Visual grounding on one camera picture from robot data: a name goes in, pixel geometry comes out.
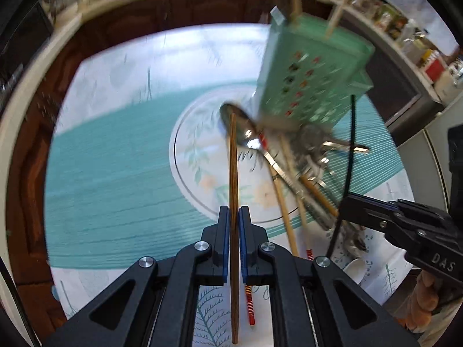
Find row of condiment jars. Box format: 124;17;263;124
372;0;463;91

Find brown wooden kitchen cabinets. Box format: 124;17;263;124
7;0;348;319

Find grey refrigerator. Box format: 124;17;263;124
391;110;463;347

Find dark wooden chopstick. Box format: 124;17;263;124
229;113;241;345

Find green perforated utensil holder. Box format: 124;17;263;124
253;5;375;127

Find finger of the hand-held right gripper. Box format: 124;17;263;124
343;193;398;210
340;206;395;232

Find person's right hand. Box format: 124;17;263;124
408;271;440;333

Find large steel serving spoon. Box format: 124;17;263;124
297;123;370;160

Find white ceramic spoon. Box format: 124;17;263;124
342;258;368;285

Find steel tablespoon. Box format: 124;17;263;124
220;103;337;232

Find steel oven with dark door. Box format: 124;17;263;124
363;14;445;136

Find bunch of assorted chopsticks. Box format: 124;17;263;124
245;0;350;325

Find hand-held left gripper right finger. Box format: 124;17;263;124
239;206;422;347

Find person's right forearm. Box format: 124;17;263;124
420;296;463;347

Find black chopstick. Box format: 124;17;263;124
326;95;357;259

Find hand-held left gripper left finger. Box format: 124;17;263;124
41;206;231;347

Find white kitchen countertop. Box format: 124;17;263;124
0;0;447;160

